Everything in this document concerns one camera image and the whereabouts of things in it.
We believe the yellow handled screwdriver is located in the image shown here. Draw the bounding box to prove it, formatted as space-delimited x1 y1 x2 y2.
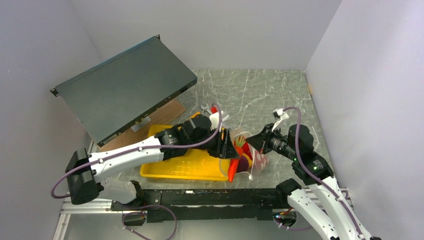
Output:
189 111 202 120

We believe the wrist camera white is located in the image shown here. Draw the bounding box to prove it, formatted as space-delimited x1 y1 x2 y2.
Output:
271 108 289 132
208 111 230 130

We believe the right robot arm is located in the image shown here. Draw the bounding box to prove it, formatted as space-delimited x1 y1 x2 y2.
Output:
246 123 377 240

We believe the orange carrot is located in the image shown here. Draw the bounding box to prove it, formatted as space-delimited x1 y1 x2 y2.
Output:
227 135 246 183

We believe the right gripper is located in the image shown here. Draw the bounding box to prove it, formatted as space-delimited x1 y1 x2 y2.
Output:
245 122 298 160

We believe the black aluminium base frame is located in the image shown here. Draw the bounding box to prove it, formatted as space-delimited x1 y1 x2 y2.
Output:
61 179 354 240

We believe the red apple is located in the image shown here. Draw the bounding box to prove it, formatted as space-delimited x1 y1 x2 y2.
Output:
254 153 269 172

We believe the red bell pepper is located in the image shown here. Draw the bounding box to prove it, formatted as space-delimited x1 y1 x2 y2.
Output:
242 142 256 161

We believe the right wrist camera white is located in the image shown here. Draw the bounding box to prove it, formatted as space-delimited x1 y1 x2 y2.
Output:
271 108 289 132

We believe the clear polka dot zip bag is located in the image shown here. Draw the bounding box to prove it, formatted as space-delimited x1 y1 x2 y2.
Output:
218 128 270 183

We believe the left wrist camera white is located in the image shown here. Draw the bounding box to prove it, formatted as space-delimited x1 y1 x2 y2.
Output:
208 111 230 130

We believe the silver wrench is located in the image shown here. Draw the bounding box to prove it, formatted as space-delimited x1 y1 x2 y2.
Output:
200 103 213 115

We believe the yellow plastic tray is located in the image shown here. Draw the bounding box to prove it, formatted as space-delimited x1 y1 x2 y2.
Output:
139 124 231 182

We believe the purple onion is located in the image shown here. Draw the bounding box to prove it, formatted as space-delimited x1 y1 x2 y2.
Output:
236 154 253 173

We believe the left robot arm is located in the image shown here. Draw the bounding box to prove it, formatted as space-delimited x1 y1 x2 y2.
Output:
65 114 239 210

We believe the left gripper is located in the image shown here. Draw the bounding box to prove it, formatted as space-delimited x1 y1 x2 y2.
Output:
188 127 240 160

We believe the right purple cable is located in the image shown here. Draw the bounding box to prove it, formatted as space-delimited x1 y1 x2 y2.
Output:
273 105 367 240

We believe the wooden board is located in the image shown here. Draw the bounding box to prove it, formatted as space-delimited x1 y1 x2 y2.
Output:
99 99 186 152

